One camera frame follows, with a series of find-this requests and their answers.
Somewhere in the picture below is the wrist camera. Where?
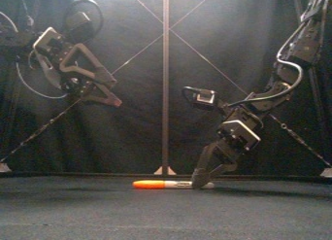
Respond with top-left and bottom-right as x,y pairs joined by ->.
65,10 -> 97,42
182,86 -> 221,112

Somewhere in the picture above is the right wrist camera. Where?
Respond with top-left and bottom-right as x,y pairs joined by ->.
182,86 -> 221,112

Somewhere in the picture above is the grey marker pen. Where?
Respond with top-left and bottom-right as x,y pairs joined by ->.
131,179 -> 215,190

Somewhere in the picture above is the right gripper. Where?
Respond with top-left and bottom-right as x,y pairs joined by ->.
191,106 -> 266,190

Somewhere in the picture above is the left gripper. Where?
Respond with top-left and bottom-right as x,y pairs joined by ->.
33,26 -> 123,108

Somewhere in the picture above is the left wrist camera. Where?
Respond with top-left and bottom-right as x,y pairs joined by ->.
65,10 -> 97,42

